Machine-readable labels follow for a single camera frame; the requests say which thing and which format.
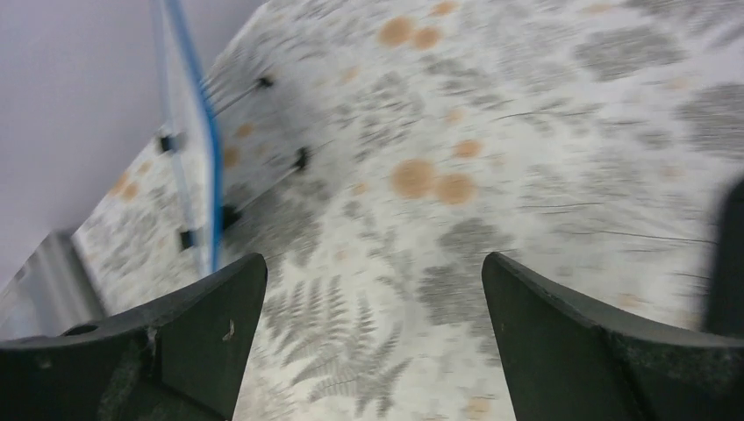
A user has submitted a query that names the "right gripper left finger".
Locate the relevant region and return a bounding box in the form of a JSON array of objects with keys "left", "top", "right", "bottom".
[{"left": 1, "top": 253, "right": 268, "bottom": 420}]

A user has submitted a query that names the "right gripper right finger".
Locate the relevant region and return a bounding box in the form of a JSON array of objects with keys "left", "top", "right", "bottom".
[{"left": 482, "top": 253, "right": 743, "bottom": 420}]

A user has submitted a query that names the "blue framed whiteboard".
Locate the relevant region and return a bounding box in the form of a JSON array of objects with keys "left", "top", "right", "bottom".
[{"left": 149, "top": 0, "right": 309, "bottom": 275}]

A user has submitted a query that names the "floral table mat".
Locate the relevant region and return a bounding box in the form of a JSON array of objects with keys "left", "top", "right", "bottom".
[{"left": 72, "top": 0, "right": 744, "bottom": 421}]

